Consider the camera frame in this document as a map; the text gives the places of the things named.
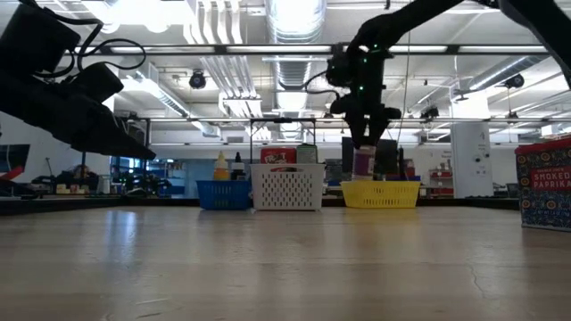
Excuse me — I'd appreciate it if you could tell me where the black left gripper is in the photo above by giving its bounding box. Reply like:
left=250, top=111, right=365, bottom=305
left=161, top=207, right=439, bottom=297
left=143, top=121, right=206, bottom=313
left=0, top=70, right=157, bottom=161

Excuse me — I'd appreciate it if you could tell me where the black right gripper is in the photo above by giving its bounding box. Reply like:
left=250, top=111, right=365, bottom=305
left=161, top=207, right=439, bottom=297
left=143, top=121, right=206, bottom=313
left=328, top=44, right=403, bottom=151

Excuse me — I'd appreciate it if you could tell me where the purple-label spice jar black lid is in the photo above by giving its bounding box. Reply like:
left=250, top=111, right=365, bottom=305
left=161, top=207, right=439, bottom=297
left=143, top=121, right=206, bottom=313
left=352, top=144, right=377, bottom=181

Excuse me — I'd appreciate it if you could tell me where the red Froot Loops box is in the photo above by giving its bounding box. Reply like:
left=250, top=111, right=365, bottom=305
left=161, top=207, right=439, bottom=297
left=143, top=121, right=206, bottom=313
left=260, top=147, right=298, bottom=165

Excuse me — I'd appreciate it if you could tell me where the yellow food colouring bottle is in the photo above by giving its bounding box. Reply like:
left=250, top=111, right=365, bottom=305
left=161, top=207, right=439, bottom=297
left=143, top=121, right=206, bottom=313
left=212, top=150, right=231, bottom=182

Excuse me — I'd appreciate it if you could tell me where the black computer monitor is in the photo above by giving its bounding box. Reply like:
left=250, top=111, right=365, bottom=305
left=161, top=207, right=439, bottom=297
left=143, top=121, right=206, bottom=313
left=341, top=136, right=401, bottom=177

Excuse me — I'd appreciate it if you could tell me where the yellow plastic basket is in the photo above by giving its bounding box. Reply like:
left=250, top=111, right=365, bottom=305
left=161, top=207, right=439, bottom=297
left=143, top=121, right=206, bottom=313
left=340, top=179, right=422, bottom=210

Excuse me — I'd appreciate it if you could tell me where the green mini cereal box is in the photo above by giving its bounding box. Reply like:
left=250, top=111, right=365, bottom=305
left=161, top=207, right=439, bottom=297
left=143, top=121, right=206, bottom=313
left=295, top=143, right=319, bottom=165

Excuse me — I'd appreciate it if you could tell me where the black ceiling spotlight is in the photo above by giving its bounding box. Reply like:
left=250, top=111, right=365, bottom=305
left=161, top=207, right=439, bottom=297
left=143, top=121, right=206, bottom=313
left=504, top=73, right=526, bottom=90
left=188, top=69, right=208, bottom=90
left=419, top=104, right=441, bottom=121

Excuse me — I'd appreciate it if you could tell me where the red shelf rack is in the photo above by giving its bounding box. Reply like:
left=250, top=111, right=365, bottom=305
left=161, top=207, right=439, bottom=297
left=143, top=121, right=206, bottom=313
left=430, top=168, right=452, bottom=198

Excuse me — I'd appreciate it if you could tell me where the ceiling light strip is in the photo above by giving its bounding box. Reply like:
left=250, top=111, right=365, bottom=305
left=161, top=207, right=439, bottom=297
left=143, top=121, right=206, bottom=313
left=73, top=45, right=144, bottom=54
left=458, top=45, right=548, bottom=54
left=226, top=45, right=334, bottom=54
left=386, top=45, right=449, bottom=54

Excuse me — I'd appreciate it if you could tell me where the white perforated plastic basket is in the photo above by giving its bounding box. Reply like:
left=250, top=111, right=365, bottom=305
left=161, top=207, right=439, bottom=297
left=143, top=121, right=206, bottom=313
left=249, top=162, right=327, bottom=212

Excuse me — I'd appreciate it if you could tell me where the white pillar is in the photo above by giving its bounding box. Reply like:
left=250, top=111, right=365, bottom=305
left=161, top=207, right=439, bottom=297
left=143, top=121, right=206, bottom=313
left=449, top=120, right=492, bottom=200

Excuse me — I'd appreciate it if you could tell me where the dark flat monitor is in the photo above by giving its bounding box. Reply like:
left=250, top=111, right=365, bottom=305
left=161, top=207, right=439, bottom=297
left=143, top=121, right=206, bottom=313
left=0, top=143, right=32, bottom=175

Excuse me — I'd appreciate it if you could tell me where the blue plastic tray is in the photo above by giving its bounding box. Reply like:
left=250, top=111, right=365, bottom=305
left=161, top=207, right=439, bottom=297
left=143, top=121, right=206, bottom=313
left=195, top=179, right=252, bottom=211

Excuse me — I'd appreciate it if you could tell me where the black rig crossbeam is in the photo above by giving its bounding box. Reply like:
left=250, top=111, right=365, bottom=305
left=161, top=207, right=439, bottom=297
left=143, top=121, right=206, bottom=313
left=64, top=43, right=550, bottom=57

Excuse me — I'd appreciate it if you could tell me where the smoked paprika tin red lid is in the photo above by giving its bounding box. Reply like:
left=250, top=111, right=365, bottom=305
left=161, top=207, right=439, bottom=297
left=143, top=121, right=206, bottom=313
left=513, top=136, right=571, bottom=234

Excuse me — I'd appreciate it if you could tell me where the black aluminium table frame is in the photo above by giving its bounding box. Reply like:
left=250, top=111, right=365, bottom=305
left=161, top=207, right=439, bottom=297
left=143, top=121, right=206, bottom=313
left=0, top=195, right=521, bottom=217

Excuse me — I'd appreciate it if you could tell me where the thin hanging cable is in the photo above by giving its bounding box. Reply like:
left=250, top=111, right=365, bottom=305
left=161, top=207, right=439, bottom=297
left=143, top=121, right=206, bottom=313
left=394, top=26, right=412, bottom=144

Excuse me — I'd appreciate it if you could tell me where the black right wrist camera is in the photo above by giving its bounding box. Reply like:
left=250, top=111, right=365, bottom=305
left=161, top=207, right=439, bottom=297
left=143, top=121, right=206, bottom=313
left=325, top=53, right=354, bottom=88

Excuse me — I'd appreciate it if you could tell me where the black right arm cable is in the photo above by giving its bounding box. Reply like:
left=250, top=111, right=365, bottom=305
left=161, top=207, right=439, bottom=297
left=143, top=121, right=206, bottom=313
left=277, top=70, right=343, bottom=100

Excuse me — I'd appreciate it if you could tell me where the black workstation frame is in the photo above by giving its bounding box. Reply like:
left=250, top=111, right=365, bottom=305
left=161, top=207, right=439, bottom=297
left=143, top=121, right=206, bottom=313
left=113, top=114, right=571, bottom=200

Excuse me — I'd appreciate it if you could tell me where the wide silver spiral duct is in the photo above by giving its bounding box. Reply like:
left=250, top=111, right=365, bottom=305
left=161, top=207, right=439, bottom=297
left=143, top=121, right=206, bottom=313
left=266, top=0, right=327, bottom=144

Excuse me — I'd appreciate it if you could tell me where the slim silver ventilation duct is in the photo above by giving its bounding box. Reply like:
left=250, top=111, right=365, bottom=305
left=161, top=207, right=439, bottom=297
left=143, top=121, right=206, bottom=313
left=466, top=53, right=550, bottom=93

